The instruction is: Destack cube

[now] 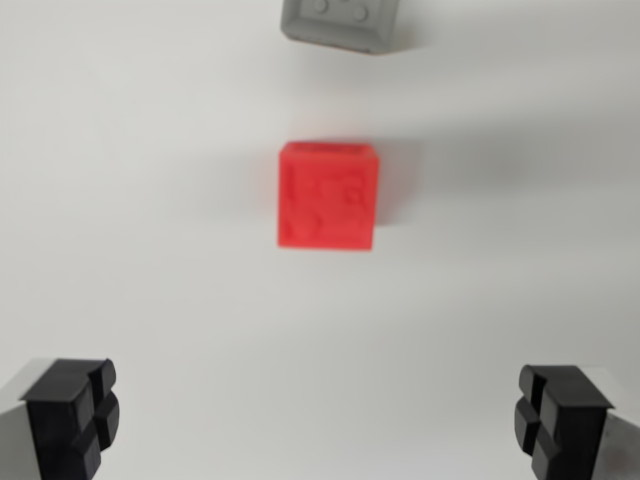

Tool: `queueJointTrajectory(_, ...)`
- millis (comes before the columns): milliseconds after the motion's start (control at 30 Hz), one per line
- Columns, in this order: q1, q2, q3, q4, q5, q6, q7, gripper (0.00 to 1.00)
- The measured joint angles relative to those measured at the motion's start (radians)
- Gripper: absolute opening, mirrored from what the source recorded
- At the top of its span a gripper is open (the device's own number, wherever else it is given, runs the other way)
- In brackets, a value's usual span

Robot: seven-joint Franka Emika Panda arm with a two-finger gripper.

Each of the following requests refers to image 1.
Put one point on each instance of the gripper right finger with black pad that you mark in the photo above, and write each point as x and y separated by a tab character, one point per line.
565	415

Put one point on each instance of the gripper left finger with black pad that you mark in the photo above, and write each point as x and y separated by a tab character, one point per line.
55	415

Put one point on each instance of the red studded cube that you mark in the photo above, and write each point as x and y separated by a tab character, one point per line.
327	200

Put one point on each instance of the grey studded cube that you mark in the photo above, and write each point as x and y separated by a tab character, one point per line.
340	30

